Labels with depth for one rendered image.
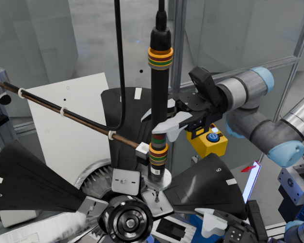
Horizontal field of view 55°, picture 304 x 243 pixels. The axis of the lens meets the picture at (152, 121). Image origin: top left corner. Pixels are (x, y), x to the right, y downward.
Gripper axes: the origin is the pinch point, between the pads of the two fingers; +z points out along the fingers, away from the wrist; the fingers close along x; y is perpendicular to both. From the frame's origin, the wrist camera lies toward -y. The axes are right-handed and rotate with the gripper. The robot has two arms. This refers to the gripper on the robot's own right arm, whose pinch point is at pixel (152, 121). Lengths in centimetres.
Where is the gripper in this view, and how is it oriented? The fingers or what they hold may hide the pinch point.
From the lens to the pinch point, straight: 60.3
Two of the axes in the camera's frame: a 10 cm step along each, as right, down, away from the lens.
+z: -8.3, 3.6, -4.2
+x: -5.5, -5.5, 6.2
